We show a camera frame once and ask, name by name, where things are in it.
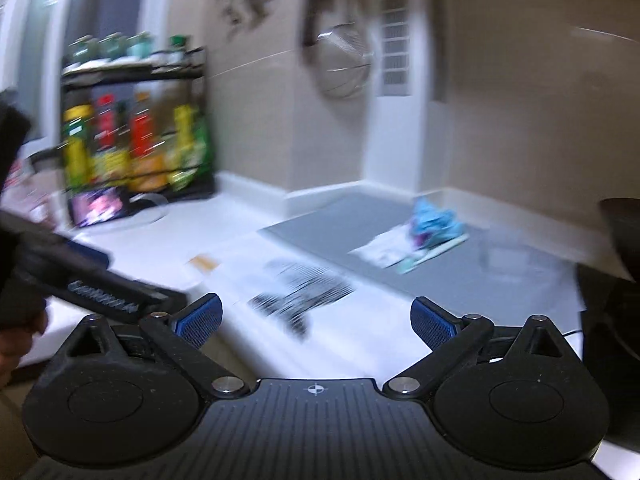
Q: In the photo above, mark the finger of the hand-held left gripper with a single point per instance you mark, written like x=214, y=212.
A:
x=167, y=299
x=92, y=256

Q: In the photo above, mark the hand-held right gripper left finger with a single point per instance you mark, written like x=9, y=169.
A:
x=200, y=320

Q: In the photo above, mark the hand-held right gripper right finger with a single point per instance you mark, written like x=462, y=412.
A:
x=432, y=325

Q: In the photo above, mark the person's left hand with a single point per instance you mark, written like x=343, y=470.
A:
x=15, y=347

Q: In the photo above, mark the printed picture card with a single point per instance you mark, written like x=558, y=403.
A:
x=100, y=206

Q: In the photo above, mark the small brown paper scrap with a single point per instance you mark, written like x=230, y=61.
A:
x=205, y=263

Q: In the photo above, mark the clear plastic bag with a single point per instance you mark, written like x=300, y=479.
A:
x=42, y=200

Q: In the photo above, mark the clear plastic container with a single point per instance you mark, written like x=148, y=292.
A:
x=155, y=201

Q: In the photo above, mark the white teal packet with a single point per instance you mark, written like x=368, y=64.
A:
x=395, y=250

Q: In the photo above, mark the pink packet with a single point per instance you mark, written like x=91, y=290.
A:
x=20, y=170

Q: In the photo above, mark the blue plastic wrapper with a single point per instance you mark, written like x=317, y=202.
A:
x=435, y=220

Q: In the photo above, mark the yellow green bottle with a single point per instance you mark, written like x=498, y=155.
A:
x=77, y=150

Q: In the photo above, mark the dark grey pan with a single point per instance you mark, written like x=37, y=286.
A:
x=47, y=156

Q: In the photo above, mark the black striped paper scrap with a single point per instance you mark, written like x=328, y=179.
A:
x=305, y=287

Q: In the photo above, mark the red capped sauce bottle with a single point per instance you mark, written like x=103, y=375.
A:
x=110, y=145

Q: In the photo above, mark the orange bottle with red label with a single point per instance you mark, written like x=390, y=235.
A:
x=147, y=145

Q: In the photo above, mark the yellow snack bag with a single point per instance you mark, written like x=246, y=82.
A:
x=182, y=145

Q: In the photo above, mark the grey counter mat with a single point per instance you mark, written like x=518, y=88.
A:
x=325, y=230

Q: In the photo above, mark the green snack bag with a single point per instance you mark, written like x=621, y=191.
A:
x=202, y=147

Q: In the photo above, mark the black stove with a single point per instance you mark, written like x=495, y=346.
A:
x=610, y=340

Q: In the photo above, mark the dark wok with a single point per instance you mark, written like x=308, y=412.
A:
x=625, y=235

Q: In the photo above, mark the window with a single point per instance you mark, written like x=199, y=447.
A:
x=30, y=20

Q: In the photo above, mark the metal mesh strainer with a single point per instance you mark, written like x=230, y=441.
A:
x=345, y=65

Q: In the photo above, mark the white wall vent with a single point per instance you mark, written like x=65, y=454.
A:
x=395, y=35

